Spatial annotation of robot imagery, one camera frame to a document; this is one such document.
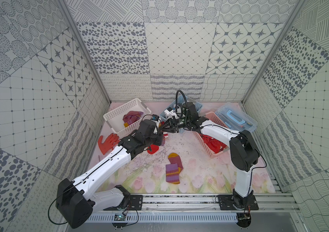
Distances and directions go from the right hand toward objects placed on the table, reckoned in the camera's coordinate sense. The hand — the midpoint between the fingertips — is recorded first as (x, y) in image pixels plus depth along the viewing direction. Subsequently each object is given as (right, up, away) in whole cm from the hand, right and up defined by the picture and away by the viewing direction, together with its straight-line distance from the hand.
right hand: (161, 130), depth 77 cm
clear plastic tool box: (+50, +6, +20) cm, 55 cm away
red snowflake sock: (+34, -11, +13) cm, 38 cm away
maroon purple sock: (-24, +4, +26) cm, 36 cm away
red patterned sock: (-6, -14, +18) cm, 24 cm away
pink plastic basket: (+37, +6, +27) cm, 47 cm away
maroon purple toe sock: (-24, +7, +27) cm, 37 cm away
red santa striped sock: (+2, -4, +14) cm, 14 cm away
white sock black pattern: (+5, +9, +2) cm, 10 cm away
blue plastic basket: (+27, +15, +33) cm, 46 cm away
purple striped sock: (+7, -24, +6) cm, 26 cm away
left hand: (+2, -2, -2) cm, 3 cm away
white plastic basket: (-37, +6, +29) cm, 48 cm away
